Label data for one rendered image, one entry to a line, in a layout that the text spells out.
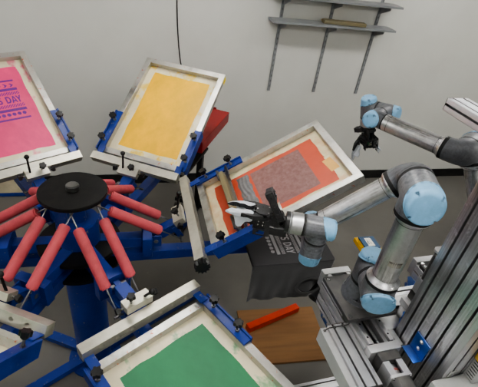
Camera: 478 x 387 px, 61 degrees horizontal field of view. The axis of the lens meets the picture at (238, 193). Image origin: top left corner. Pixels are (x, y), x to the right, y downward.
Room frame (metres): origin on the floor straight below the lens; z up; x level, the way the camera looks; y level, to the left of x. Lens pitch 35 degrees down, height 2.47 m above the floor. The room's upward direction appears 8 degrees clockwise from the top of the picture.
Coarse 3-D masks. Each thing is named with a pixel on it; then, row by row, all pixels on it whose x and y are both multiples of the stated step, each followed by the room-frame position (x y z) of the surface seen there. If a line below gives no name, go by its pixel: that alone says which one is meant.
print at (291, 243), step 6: (288, 234) 1.85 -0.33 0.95; (270, 240) 1.77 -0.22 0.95; (276, 240) 1.78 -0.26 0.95; (282, 240) 1.79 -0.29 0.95; (288, 240) 1.79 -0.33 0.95; (294, 240) 1.80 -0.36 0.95; (300, 240) 1.81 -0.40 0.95; (270, 246) 1.72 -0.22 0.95; (276, 246) 1.73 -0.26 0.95; (282, 246) 1.73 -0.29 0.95; (288, 246) 1.74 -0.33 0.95; (294, 246) 1.75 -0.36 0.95; (300, 246) 1.76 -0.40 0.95; (270, 252) 1.67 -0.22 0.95; (276, 252) 1.68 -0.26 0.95; (282, 252) 1.69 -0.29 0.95; (288, 252) 1.70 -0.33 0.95; (294, 252) 1.70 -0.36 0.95
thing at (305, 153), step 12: (300, 144) 2.04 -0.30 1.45; (312, 144) 2.00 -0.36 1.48; (276, 156) 2.01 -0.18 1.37; (288, 156) 1.97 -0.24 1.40; (300, 156) 1.94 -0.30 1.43; (312, 156) 1.91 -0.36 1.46; (264, 168) 1.94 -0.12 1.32; (276, 168) 1.90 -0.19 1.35; (288, 168) 1.87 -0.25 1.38; (300, 168) 1.84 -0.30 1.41; (252, 180) 1.87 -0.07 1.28; (264, 180) 1.83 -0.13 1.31; (276, 180) 1.80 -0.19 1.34; (216, 192) 1.87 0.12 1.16; (240, 192) 1.80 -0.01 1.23
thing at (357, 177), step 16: (304, 128) 2.12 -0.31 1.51; (320, 128) 2.07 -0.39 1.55; (272, 144) 2.07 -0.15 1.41; (336, 144) 1.89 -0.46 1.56; (352, 176) 1.62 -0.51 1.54; (320, 192) 1.58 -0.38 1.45; (336, 192) 1.57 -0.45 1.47; (208, 208) 1.71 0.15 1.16; (288, 208) 1.54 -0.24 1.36; (304, 208) 1.53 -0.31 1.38; (208, 224) 1.59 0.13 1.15
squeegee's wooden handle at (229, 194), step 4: (220, 172) 1.87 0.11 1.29; (220, 176) 1.84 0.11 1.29; (224, 176) 1.84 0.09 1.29; (220, 180) 1.81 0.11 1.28; (224, 180) 1.79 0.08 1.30; (228, 180) 1.88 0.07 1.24; (224, 184) 1.76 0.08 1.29; (228, 184) 1.79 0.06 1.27; (224, 188) 1.73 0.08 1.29; (228, 188) 1.73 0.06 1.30; (224, 192) 1.70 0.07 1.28; (228, 192) 1.69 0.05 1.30; (228, 196) 1.66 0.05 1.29; (232, 196) 1.71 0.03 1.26; (228, 200) 1.63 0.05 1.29; (232, 200) 1.63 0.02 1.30; (228, 204) 1.61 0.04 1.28; (236, 208) 1.60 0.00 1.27; (232, 216) 1.55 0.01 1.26
